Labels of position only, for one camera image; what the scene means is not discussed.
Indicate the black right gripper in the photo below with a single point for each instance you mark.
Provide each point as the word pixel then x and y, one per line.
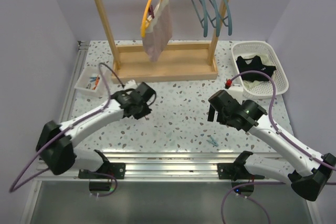
pixel 211 114

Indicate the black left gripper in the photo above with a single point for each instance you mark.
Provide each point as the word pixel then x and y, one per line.
pixel 145 112

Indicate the light teal clothespin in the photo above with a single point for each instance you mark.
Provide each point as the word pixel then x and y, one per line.
pixel 212 141

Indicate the black underwear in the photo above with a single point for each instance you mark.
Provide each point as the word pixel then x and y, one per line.
pixel 255 65

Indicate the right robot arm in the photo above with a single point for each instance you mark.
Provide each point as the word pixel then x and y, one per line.
pixel 304 169

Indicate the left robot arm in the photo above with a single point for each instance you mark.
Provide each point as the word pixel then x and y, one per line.
pixel 57 144

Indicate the pink beige underwear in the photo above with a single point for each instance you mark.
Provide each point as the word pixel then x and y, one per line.
pixel 159 31

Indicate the yellow plastic hanger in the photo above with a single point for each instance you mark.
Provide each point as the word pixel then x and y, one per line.
pixel 149 6

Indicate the teal hanger right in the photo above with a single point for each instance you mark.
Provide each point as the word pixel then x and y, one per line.
pixel 223 17

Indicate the purple clothespin on yellow hanger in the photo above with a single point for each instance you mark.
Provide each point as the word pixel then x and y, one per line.
pixel 151 12

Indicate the small white tray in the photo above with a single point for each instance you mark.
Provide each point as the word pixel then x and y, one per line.
pixel 90 82

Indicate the wooden clothes rack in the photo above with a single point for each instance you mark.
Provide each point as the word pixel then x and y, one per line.
pixel 179 61

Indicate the white plastic basket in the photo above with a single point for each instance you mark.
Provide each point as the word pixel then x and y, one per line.
pixel 264 90

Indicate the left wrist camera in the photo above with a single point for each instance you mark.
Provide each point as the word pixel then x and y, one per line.
pixel 130 85

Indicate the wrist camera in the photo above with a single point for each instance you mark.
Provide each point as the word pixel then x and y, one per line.
pixel 235 90
pixel 130 85

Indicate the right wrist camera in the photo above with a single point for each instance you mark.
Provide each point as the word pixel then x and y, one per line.
pixel 235 90

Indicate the aluminium rail frame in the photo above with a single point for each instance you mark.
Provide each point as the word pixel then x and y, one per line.
pixel 176 163

